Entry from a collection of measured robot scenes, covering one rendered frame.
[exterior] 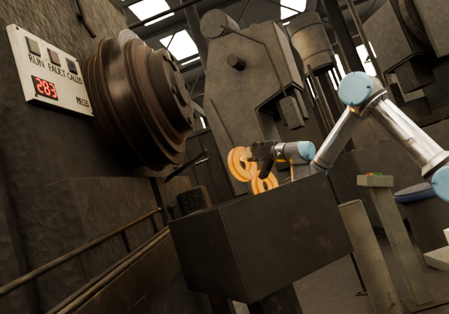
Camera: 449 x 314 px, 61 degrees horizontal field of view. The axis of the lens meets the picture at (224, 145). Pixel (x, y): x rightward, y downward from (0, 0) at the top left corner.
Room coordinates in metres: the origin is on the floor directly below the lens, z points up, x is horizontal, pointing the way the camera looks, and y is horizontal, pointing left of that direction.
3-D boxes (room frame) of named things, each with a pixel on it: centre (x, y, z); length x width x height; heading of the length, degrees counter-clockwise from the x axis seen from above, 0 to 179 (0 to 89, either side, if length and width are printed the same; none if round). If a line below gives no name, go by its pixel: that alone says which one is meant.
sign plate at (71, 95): (0.90, 0.35, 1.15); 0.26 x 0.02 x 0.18; 173
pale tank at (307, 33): (9.69, -3.04, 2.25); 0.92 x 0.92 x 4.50
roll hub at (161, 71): (1.21, 0.10, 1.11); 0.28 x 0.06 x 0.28; 173
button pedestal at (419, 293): (1.81, -0.62, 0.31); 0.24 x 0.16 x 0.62; 173
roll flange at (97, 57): (1.24, 0.28, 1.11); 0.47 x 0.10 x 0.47; 173
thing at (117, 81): (1.23, 0.19, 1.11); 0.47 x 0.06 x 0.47; 173
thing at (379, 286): (1.79, -0.46, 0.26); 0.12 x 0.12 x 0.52
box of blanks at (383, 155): (3.49, -1.39, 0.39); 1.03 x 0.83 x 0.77; 98
